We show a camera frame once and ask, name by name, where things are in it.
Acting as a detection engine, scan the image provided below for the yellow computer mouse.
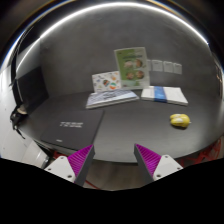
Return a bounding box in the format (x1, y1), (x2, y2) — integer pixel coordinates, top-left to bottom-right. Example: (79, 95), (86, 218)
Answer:
(170, 114), (191, 128)

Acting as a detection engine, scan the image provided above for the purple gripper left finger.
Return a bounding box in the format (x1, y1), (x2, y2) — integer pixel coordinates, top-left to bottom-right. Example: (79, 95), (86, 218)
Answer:
(45, 144), (95, 186)

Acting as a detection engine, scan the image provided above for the green standing leaflet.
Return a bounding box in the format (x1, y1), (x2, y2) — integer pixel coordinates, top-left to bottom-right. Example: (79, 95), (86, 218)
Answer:
(114, 47), (150, 89)

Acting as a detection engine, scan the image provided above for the white illustrated card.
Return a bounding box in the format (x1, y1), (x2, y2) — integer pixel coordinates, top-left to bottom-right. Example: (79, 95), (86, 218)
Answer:
(92, 71), (121, 92)

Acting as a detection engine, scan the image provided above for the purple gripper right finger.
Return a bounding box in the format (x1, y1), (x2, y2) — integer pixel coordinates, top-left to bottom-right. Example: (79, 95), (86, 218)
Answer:
(134, 144), (182, 184)

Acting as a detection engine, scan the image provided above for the white book with blue band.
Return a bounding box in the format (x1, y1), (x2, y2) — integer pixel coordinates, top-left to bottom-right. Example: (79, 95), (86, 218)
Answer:
(141, 86), (188, 106)

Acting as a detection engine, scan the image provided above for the white paper on wall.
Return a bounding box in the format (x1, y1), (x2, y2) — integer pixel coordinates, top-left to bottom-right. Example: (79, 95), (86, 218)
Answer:
(147, 60), (153, 71)
(152, 60), (163, 72)
(173, 63), (182, 75)
(163, 61), (173, 73)

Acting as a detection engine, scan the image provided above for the striped grey book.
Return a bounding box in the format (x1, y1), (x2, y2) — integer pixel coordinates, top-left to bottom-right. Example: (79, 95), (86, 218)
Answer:
(86, 89), (139, 109)

